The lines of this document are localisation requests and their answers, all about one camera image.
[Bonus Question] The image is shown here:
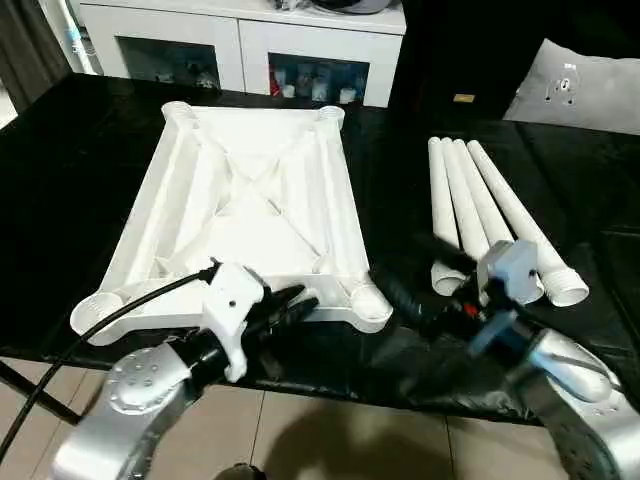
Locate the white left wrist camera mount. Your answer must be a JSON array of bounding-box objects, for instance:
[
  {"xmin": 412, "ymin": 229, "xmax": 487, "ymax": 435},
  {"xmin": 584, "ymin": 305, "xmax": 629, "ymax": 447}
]
[{"xmin": 199, "ymin": 262, "xmax": 266, "ymax": 384}]

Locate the grey round bag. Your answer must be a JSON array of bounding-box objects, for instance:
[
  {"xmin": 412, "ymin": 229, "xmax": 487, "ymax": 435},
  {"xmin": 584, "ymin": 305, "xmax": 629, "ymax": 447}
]
[{"xmin": 312, "ymin": 0, "xmax": 391, "ymax": 14}]

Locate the grey curtain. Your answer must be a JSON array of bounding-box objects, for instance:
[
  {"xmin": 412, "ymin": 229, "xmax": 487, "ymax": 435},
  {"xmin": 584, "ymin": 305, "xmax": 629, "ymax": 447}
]
[{"xmin": 0, "ymin": 0, "xmax": 71, "ymax": 114}]

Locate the white plastic table top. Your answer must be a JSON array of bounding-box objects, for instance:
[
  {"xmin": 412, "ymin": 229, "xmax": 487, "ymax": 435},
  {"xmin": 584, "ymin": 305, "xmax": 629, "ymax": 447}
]
[{"xmin": 69, "ymin": 101, "xmax": 394, "ymax": 349}]

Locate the white teal slim pole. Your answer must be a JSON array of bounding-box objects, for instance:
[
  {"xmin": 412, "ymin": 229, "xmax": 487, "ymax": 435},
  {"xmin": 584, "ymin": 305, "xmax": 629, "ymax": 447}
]
[{"xmin": 69, "ymin": 19, "xmax": 95, "ymax": 76}]

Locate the white plastic table leg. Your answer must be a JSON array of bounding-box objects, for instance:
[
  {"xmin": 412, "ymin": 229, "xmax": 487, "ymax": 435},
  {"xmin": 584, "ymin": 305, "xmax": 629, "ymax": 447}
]
[
  {"xmin": 427, "ymin": 135, "xmax": 469, "ymax": 297},
  {"xmin": 439, "ymin": 137, "xmax": 494, "ymax": 271},
  {"xmin": 452, "ymin": 138, "xmax": 544, "ymax": 304},
  {"xmin": 465, "ymin": 139, "xmax": 590, "ymax": 307}
]

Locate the black metal stand leg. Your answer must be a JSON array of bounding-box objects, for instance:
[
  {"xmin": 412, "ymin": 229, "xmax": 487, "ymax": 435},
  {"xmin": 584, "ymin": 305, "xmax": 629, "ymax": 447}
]
[{"xmin": 0, "ymin": 359, "xmax": 81, "ymax": 426}]

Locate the grey printed cushion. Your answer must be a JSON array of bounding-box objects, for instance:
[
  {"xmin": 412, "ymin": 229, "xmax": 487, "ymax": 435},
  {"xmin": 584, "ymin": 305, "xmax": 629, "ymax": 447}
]
[{"xmin": 502, "ymin": 38, "xmax": 640, "ymax": 135}]

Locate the black floor mat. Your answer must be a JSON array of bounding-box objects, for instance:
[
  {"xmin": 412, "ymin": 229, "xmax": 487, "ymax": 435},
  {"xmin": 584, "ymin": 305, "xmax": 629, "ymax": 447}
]
[{"xmin": 0, "ymin": 72, "xmax": 640, "ymax": 426}]

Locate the white glass-door cabinet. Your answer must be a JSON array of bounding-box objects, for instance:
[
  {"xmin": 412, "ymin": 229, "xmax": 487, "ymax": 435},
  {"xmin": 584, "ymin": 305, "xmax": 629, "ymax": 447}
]
[{"xmin": 78, "ymin": 0, "xmax": 407, "ymax": 109}]

